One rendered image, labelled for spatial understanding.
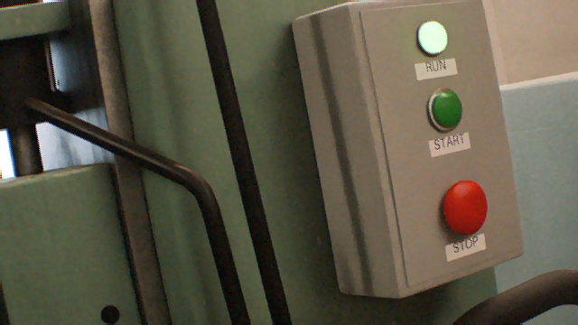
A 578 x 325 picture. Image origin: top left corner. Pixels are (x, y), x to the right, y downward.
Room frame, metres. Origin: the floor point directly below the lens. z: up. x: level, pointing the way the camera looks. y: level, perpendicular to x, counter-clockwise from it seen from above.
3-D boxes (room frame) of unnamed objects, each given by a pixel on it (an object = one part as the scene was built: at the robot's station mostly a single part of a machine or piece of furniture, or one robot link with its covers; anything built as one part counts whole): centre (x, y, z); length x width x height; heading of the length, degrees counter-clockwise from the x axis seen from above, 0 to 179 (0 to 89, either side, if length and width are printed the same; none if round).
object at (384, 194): (0.58, -0.07, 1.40); 0.10 x 0.06 x 0.16; 121
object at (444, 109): (0.55, -0.09, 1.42); 0.02 x 0.01 x 0.02; 121
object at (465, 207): (0.55, -0.09, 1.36); 0.03 x 0.01 x 0.03; 121
